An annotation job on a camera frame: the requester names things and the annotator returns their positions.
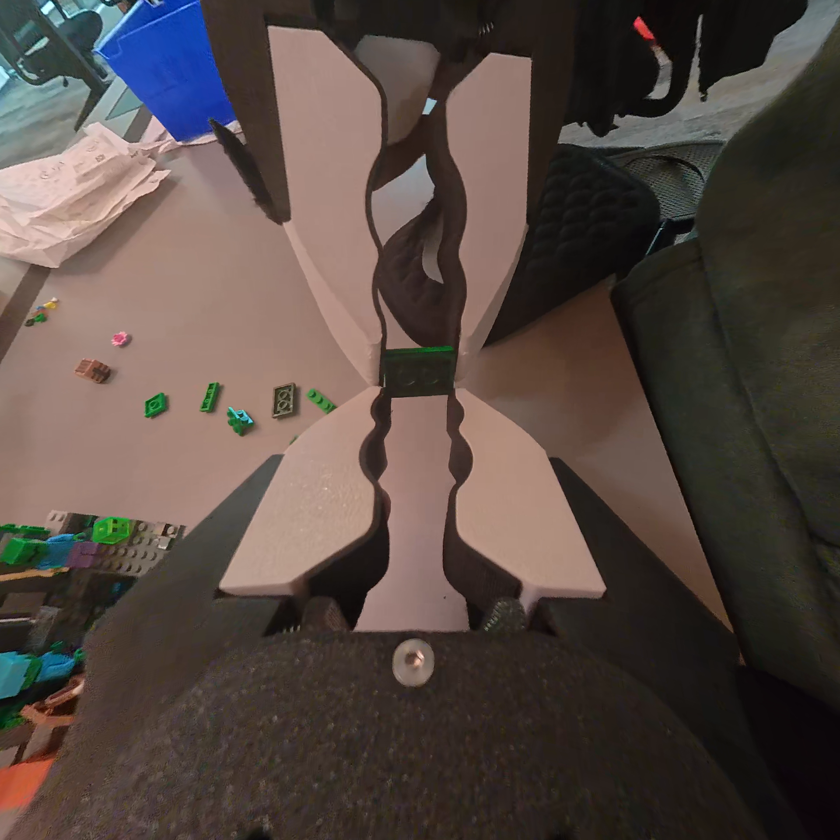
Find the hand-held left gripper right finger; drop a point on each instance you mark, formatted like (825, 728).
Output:
(525, 525)

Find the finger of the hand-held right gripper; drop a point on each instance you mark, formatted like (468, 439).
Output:
(321, 164)
(495, 164)

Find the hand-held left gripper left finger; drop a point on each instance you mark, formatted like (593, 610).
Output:
(302, 518)

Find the small green brick plate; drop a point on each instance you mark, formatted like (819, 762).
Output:
(240, 421)

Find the small green brick piece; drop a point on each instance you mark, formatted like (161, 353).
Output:
(321, 400)

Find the toy brick model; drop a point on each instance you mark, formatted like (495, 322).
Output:
(65, 590)

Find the pink flower brick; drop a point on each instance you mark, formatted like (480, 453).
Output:
(121, 338)

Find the grey desk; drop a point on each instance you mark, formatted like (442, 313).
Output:
(229, 275)

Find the person's right hand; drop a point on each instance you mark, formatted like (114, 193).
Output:
(400, 161)

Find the black chair armrest pad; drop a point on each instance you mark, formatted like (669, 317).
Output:
(577, 216)

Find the black mesh chair seat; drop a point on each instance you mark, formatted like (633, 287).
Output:
(676, 177)

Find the blue plastic bin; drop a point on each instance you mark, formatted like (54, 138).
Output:
(164, 72)

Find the green square tile brick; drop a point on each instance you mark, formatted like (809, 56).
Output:
(155, 405)

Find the white paper bag pile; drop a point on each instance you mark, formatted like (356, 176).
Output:
(72, 190)

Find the brown toy brick head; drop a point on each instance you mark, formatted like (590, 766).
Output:
(93, 371)

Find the cluster of small loose bricks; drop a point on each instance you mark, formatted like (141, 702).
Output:
(40, 313)

